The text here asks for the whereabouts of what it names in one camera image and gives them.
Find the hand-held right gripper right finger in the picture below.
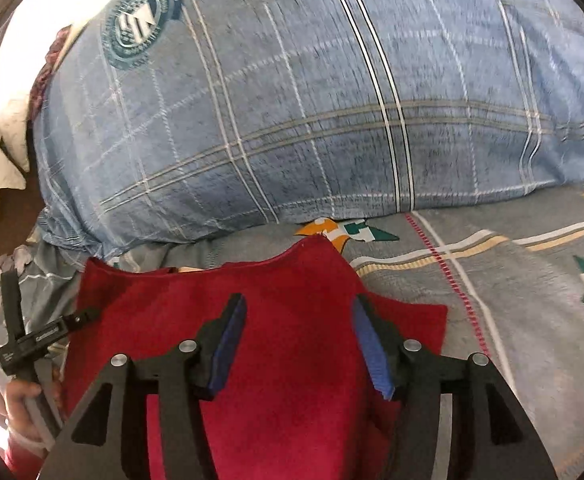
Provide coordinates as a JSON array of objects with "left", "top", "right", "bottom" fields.
[{"left": 352, "top": 294, "right": 560, "bottom": 480}]

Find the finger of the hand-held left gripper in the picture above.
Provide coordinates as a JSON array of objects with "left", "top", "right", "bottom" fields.
[
  {"left": 0, "top": 270, "right": 26, "bottom": 347},
  {"left": 62, "top": 307, "right": 99, "bottom": 334}
]

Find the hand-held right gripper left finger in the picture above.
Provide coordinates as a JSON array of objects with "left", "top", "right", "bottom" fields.
[{"left": 37, "top": 294, "right": 249, "bottom": 480}]

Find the red knit sweater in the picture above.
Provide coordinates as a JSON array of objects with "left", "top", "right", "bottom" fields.
[{"left": 62, "top": 236, "right": 448, "bottom": 480}]

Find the person's left forearm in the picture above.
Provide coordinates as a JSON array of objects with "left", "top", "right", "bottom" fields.
[{"left": 1, "top": 432, "right": 50, "bottom": 480}]

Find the person's left hand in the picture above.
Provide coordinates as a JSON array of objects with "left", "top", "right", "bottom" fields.
[{"left": 3, "top": 379, "right": 64, "bottom": 443}]

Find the grey printed bed sheet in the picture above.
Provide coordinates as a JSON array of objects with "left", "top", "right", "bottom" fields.
[{"left": 0, "top": 177, "right": 584, "bottom": 480}]

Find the dark red patterned cloth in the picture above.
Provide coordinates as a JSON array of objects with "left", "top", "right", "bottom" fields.
[{"left": 28, "top": 24, "right": 79, "bottom": 117}]

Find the blue plaid pillow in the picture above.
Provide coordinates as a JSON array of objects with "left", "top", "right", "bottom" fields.
[{"left": 32, "top": 0, "right": 584, "bottom": 261}]

